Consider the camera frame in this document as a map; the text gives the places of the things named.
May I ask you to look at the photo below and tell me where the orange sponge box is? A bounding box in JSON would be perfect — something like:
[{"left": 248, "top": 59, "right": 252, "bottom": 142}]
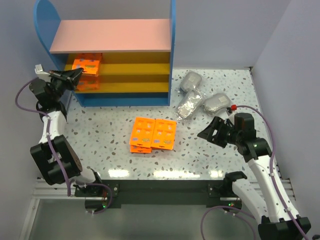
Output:
[
  {"left": 129, "top": 117, "right": 156, "bottom": 148},
  {"left": 151, "top": 118, "right": 177, "bottom": 150},
  {"left": 71, "top": 53, "right": 103, "bottom": 77},
  {"left": 130, "top": 145, "right": 152, "bottom": 154},
  {"left": 76, "top": 75, "right": 100, "bottom": 92}
]

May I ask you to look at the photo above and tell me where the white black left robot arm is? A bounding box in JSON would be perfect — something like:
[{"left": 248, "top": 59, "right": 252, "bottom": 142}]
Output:
[{"left": 29, "top": 67, "right": 102, "bottom": 189}]

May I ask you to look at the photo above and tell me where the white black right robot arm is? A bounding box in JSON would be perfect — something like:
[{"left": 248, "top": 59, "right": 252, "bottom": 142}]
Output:
[{"left": 197, "top": 112, "right": 311, "bottom": 240}]

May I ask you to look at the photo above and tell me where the orange sponge box on shelf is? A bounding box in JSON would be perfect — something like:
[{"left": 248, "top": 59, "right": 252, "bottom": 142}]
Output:
[{"left": 76, "top": 75, "right": 100, "bottom": 92}]

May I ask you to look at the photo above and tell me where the blue pink yellow shelf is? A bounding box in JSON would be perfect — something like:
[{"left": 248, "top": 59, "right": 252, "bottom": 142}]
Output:
[{"left": 33, "top": 0, "right": 176, "bottom": 107}]

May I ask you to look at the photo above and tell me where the silver sponge pack right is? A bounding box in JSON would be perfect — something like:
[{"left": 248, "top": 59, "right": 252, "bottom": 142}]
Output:
[{"left": 203, "top": 93, "right": 232, "bottom": 116}]

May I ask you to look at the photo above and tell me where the silver sponge pack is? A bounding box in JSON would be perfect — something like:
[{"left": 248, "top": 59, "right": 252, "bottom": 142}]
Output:
[
  {"left": 175, "top": 89, "right": 207, "bottom": 120},
  {"left": 203, "top": 93, "right": 232, "bottom": 116},
  {"left": 179, "top": 71, "right": 204, "bottom": 95}
]

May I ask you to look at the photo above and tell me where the silver sponge pack middle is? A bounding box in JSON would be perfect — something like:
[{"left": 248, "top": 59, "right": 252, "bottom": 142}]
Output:
[{"left": 175, "top": 89, "right": 207, "bottom": 120}]

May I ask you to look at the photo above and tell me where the silver sponge pack top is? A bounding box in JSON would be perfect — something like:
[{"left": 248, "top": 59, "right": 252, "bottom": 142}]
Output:
[{"left": 179, "top": 71, "right": 204, "bottom": 95}]

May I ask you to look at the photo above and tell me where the orange sponge box bottom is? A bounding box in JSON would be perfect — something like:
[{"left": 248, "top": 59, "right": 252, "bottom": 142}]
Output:
[{"left": 130, "top": 145, "right": 152, "bottom": 154}]

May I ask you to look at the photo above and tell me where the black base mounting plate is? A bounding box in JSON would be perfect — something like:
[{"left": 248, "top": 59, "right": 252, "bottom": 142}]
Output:
[{"left": 74, "top": 179, "right": 242, "bottom": 210}]

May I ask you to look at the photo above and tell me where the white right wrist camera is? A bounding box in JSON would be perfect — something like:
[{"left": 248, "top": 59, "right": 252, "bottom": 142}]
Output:
[{"left": 226, "top": 109, "right": 237, "bottom": 126}]

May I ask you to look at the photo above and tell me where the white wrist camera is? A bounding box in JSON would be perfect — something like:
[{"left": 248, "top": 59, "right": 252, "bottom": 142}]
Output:
[
  {"left": 226, "top": 109, "right": 237, "bottom": 126},
  {"left": 34, "top": 64, "right": 51, "bottom": 81}
]

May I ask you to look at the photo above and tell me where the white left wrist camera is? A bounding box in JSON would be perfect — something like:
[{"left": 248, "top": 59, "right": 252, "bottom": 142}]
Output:
[{"left": 34, "top": 64, "right": 51, "bottom": 81}]

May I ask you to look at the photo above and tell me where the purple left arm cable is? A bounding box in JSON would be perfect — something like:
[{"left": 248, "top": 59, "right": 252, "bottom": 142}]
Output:
[{"left": 14, "top": 79, "right": 116, "bottom": 215}]

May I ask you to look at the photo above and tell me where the aluminium frame rail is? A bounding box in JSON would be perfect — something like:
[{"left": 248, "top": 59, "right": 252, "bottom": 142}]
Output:
[{"left": 19, "top": 178, "right": 76, "bottom": 240}]

